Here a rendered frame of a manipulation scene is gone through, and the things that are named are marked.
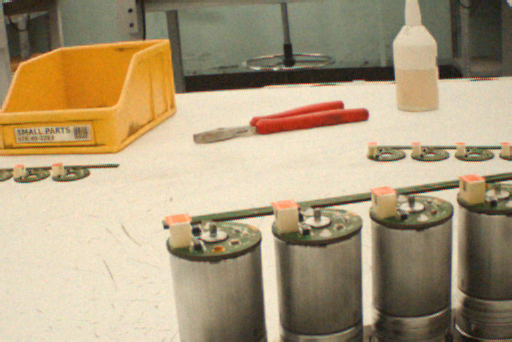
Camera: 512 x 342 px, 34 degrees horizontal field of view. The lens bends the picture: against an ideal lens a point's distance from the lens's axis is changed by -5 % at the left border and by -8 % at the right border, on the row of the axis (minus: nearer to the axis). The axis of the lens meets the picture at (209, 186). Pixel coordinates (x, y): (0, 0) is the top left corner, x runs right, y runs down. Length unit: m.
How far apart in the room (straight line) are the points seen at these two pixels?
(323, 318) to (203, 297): 0.03
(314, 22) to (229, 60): 0.52
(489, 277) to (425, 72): 0.40
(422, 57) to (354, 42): 4.09
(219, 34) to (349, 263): 4.54
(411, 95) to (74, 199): 0.27
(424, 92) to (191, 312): 0.43
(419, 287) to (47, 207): 0.29
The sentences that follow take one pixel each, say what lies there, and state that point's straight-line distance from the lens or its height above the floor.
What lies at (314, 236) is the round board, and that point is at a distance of 0.23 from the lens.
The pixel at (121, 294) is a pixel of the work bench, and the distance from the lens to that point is 0.36.
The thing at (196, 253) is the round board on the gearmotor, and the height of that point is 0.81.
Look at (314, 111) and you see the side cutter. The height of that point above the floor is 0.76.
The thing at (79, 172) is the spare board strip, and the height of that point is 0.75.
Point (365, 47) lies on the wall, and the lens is 4.73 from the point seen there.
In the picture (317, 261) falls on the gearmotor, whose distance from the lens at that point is 0.23.
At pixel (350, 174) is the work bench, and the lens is 0.49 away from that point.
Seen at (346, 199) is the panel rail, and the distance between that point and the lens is 0.25.
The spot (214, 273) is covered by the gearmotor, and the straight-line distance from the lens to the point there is 0.22.
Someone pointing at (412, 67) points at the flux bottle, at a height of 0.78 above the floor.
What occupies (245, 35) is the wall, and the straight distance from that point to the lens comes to 4.74.
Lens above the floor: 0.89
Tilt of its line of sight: 17 degrees down
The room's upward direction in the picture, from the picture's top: 6 degrees counter-clockwise
